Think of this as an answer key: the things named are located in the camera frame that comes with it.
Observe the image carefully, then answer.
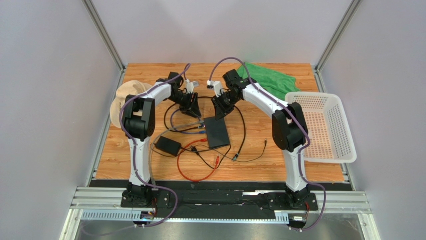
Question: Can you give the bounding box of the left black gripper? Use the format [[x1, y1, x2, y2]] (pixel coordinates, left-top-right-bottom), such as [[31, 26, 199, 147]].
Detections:
[[168, 91, 203, 119]]

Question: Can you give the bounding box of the grey ethernet cable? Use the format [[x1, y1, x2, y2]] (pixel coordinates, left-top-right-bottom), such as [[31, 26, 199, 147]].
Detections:
[[147, 122, 206, 187]]

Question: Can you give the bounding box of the black ethernet cable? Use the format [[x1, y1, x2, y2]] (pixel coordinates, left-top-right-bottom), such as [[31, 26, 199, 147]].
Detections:
[[164, 96, 248, 161]]

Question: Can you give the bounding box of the blue ethernet cable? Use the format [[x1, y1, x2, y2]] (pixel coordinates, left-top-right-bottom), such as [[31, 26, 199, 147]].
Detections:
[[170, 109, 207, 135]]

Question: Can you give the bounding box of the black network switch box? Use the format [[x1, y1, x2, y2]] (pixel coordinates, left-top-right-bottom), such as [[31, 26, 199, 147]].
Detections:
[[204, 117, 231, 149]]

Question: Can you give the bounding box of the thin black adapter cable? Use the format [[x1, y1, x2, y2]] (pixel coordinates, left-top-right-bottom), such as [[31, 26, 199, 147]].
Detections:
[[186, 139, 270, 163]]

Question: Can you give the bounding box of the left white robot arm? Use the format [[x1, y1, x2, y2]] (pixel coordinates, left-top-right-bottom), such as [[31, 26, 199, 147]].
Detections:
[[120, 72, 201, 206]]

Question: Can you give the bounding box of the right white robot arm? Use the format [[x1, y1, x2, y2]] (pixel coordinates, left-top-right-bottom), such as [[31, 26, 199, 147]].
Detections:
[[207, 70, 310, 208]]

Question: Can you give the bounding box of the black power adapter brick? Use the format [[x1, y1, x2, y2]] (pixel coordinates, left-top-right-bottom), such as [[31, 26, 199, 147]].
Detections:
[[155, 136, 182, 157]]

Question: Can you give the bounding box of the green cloth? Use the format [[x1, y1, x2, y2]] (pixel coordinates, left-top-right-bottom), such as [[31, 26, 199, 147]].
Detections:
[[245, 62, 301, 101]]

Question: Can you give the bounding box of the beige bucket hat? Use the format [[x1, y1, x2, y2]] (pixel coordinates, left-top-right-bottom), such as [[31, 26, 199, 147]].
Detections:
[[109, 80, 153, 129]]

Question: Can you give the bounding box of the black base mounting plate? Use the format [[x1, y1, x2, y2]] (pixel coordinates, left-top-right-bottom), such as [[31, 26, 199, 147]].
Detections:
[[89, 180, 354, 221]]

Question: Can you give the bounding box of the white plastic basket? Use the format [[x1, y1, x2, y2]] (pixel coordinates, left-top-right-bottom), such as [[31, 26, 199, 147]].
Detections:
[[285, 92, 357, 164]]

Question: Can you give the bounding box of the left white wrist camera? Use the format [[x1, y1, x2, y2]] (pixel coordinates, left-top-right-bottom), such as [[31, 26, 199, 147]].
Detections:
[[185, 79, 200, 94]]

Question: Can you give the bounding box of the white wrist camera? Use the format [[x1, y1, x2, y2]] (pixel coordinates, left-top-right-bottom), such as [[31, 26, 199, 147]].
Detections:
[[185, 79, 200, 94], [207, 80, 224, 97]]

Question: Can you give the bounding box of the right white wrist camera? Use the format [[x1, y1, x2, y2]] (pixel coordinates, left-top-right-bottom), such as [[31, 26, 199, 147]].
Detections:
[[207, 80, 224, 97]]

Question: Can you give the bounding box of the red ethernet cable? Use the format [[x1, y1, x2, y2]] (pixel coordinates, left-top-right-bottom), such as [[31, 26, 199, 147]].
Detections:
[[176, 138, 221, 183]]

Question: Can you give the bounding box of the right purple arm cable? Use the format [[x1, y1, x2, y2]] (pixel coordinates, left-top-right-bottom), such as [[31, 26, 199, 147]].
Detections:
[[208, 57, 327, 233]]

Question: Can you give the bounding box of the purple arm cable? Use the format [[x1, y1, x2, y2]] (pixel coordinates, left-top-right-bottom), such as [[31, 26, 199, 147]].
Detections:
[[208, 57, 327, 233], [119, 63, 192, 229]]

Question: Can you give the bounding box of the black power cord with plug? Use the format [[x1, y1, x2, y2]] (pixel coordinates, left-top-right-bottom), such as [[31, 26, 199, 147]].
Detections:
[[150, 143, 234, 171]]

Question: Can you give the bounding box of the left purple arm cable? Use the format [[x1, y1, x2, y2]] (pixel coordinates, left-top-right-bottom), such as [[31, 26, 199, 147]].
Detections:
[[119, 63, 192, 229]]

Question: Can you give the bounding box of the aluminium frame rail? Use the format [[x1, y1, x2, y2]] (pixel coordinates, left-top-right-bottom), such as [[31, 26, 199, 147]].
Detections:
[[60, 187, 380, 240]]

